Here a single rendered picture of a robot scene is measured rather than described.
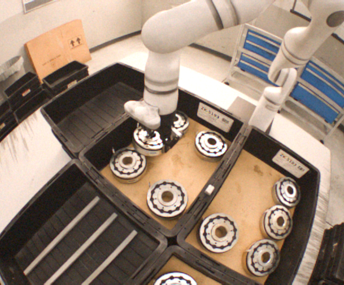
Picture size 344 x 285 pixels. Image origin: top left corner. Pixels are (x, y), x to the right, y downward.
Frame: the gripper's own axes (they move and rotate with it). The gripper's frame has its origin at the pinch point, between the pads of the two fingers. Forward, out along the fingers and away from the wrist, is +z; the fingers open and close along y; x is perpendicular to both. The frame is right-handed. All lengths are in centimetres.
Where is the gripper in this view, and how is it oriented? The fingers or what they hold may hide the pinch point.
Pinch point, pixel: (158, 143)
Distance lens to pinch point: 50.0
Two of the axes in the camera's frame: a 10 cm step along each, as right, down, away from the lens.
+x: -6.0, 5.8, -5.4
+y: -7.9, -5.1, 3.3
